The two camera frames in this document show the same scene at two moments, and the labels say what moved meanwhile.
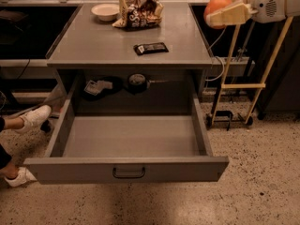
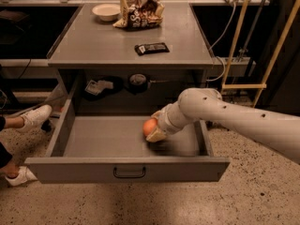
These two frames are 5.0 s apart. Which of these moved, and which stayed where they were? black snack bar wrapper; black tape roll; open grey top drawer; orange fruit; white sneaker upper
Moved: orange fruit
Stayed: white sneaker upper; open grey top drawer; black tape roll; black snack bar wrapper
